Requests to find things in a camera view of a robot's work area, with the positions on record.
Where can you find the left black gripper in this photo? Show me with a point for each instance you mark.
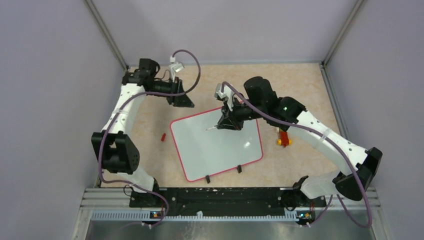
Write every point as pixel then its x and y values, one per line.
pixel 181 101

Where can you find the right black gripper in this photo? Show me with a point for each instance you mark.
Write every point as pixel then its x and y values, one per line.
pixel 227 120

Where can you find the red whiteboard marker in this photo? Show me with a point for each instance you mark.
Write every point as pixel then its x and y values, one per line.
pixel 211 128

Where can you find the pink framed whiteboard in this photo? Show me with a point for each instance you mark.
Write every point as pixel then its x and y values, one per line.
pixel 204 153

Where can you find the red green toy car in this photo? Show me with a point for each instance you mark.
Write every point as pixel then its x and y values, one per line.
pixel 283 138

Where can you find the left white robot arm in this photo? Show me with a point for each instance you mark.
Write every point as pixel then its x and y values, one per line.
pixel 117 156

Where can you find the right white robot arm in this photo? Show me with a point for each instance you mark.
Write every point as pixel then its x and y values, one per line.
pixel 356 166

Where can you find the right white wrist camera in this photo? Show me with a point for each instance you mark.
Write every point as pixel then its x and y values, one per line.
pixel 224 93

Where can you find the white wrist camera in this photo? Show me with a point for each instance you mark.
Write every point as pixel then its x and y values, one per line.
pixel 224 93
pixel 174 67

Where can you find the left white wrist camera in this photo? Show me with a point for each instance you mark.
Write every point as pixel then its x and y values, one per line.
pixel 174 67

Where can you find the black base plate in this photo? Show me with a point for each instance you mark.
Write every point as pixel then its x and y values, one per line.
pixel 238 209

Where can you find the white cable duct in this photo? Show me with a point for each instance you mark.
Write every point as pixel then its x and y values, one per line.
pixel 147 216

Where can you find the aluminium frame rail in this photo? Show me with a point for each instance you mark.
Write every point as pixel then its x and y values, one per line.
pixel 125 198

